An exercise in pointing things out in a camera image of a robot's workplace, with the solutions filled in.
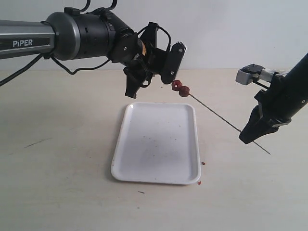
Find right grey black robot arm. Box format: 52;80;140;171
235;55;308;144

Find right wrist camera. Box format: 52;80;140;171
235;64;288;86

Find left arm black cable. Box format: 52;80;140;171
0;0;173;87

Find red fruit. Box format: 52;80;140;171
179;86;190;97
171;80;183;91

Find white rectangular plastic tray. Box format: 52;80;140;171
111;102;201;185

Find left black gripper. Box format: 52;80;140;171
124;33;168;99

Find thin metal skewer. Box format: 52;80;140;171
189;93;271;155

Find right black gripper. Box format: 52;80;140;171
239;77;293;144

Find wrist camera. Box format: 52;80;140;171
140;22;186;85
235;64;288;86

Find left grey black robot arm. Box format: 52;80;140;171
0;7;168;98

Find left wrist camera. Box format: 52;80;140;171
140;22;186;85

